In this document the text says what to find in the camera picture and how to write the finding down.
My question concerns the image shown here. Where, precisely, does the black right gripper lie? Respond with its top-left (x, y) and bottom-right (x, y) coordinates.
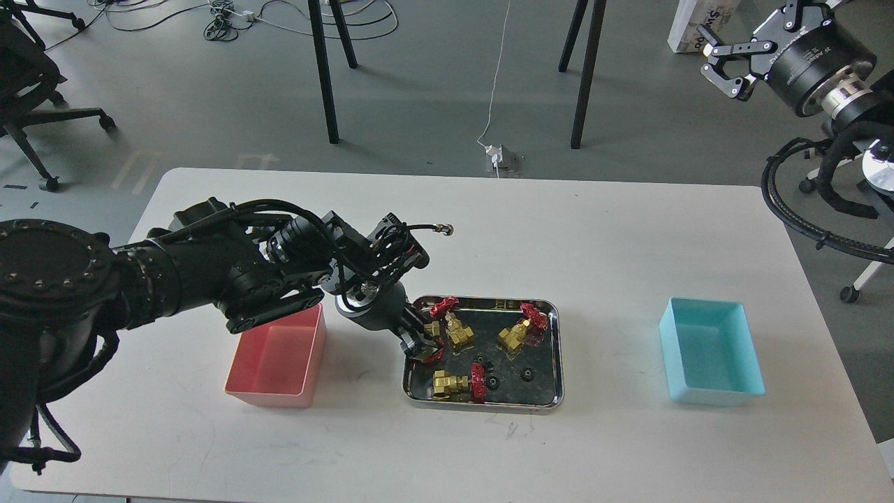
top-left (697, 1), bottom-right (877, 118)

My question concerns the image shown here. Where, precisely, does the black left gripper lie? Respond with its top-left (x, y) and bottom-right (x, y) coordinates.
top-left (335, 283), bottom-right (441, 362)

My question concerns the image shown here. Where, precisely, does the brass valve red handle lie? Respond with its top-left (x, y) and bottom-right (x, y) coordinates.
top-left (411, 321), bottom-right (445, 364)
top-left (429, 296), bottom-right (476, 353)
top-left (431, 363), bottom-right (488, 403)
top-left (496, 302), bottom-right (549, 358)

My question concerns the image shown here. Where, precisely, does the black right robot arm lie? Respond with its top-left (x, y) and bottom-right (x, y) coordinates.
top-left (697, 1), bottom-right (892, 264)

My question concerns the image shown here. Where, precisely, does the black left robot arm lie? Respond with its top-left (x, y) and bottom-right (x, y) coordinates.
top-left (1, 198), bottom-right (444, 472)

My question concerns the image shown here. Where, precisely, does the white cardboard box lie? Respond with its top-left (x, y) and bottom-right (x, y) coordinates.
top-left (667, 1), bottom-right (740, 54)

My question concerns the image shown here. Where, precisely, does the pink plastic box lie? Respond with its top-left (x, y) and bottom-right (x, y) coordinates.
top-left (224, 305), bottom-right (327, 408)

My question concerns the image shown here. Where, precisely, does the light blue plastic box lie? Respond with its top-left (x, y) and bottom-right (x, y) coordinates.
top-left (659, 297), bottom-right (766, 407)

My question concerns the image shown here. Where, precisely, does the shiny metal tray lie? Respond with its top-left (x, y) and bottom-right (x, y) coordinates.
top-left (402, 296), bottom-right (564, 410)

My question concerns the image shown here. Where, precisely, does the black table leg right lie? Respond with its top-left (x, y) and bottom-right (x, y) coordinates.
top-left (557, 1), bottom-right (607, 150)

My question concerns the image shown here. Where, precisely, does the black table leg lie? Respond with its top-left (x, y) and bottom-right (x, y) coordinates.
top-left (557, 1), bottom-right (607, 150)
top-left (307, 1), bottom-right (358, 145)

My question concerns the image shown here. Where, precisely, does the white power adapter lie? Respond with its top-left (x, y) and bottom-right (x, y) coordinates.
top-left (483, 144), bottom-right (520, 177)

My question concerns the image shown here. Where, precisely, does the white chair base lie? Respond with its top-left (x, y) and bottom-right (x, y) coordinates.
top-left (798, 164), bottom-right (894, 304)

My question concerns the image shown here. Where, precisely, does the black table leg left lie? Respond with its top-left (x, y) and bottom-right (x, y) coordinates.
top-left (307, 1), bottom-right (358, 145)

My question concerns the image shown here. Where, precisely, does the black office chair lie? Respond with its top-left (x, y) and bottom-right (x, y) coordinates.
top-left (1, 1), bottom-right (116, 192)

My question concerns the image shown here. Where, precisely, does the brass valve red handle top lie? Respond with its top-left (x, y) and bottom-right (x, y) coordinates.
top-left (429, 296), bottom-right (476, 353)

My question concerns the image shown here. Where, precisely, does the brass valve red handle bottom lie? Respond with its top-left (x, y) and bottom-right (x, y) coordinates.
top-left (431, 363), bottom-right (488, 403)

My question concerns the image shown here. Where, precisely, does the white cable on floor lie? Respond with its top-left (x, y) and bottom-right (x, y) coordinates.
top-left (477, 0), bottom-right (513, 147)

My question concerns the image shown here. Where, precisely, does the black cable bundle floor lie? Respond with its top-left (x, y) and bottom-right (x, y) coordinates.
top-left (86, 1), bottom-right (400, 43)

